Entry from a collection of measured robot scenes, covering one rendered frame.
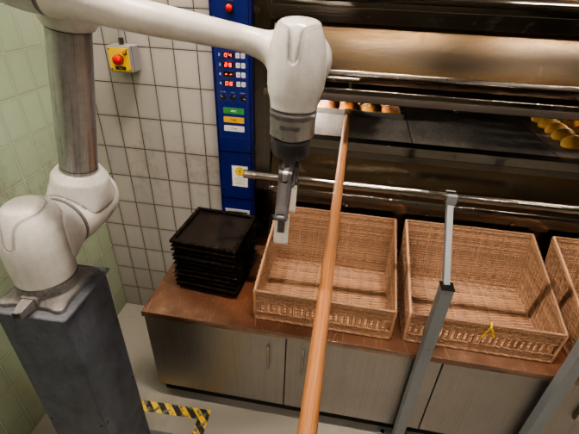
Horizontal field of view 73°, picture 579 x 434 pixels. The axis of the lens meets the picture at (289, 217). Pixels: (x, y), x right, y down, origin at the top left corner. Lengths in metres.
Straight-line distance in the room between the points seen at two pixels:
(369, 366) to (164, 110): 1.38
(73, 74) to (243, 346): 1.16
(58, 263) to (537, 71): 1.65
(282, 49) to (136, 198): 1.55
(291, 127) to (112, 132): 1.39
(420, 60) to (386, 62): 0.12
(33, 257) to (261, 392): 1.18
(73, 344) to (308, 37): 0.99
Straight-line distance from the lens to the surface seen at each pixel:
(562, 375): 1.73
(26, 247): 1.13
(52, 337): 1.27
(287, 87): 0.71
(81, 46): 1.09
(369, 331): 1.60
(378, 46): 1.61
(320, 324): 0.78
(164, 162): 1.96
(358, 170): 1.76
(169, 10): 0.85
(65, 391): 1.47
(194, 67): 1.74
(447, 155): 1.75
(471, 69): 1.65
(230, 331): 1.66
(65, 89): 1.12
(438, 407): 1.89
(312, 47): 0.71
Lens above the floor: 1.78
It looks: 32 degrees down
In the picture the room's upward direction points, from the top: 2 degrees clockwise
